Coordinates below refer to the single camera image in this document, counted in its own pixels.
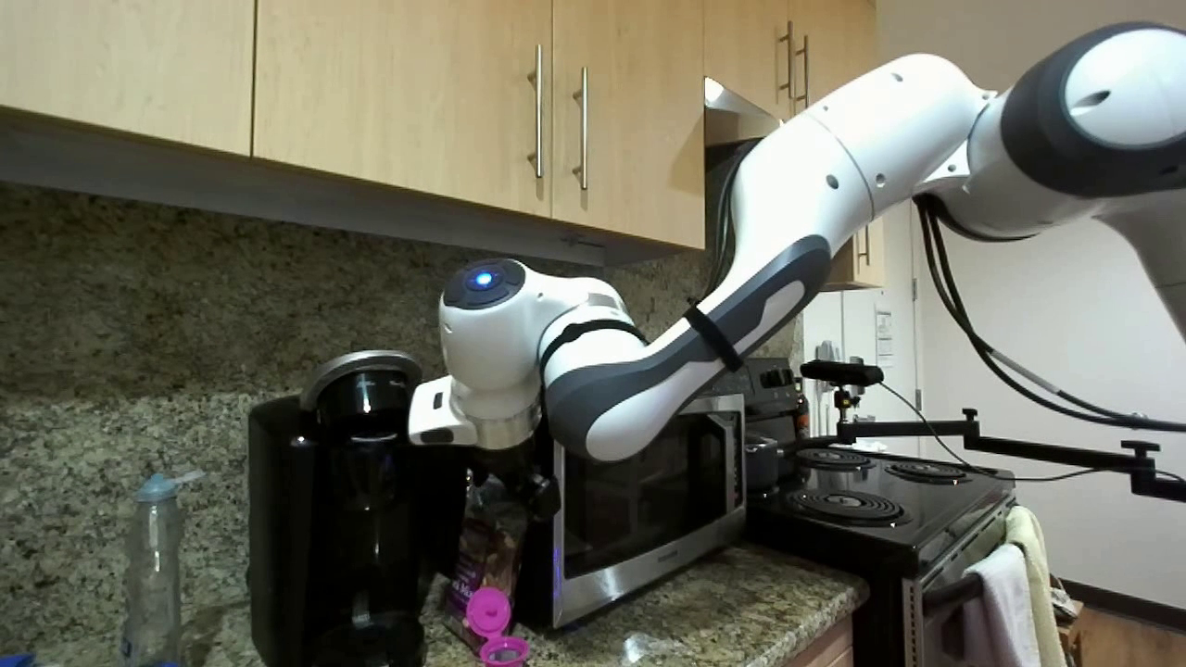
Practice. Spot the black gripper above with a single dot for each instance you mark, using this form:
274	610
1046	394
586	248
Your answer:
513	484

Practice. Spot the dark snack sachet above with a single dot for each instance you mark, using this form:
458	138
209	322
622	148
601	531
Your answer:
492	544

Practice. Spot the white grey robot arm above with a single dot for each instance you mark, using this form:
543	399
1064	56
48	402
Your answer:
1092	131

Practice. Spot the stainless steel microwave oven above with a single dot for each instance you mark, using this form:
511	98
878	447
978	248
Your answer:
625	526

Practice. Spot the pink coffee pod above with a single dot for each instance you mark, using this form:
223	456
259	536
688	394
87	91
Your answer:
492	620

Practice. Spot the black pod coffee maker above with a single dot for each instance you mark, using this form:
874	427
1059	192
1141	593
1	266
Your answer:
345	518

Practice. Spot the wooden upper cabinets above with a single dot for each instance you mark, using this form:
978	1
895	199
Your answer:
548	129

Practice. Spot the clear plastic water bottle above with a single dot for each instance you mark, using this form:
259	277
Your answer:
154	571

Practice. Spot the black electric stove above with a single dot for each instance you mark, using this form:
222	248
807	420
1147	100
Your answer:
907	526

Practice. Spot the white hanging towel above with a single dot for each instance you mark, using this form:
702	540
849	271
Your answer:
1000	624

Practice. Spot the yellow hanging towel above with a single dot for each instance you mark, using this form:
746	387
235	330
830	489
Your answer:
1026	526

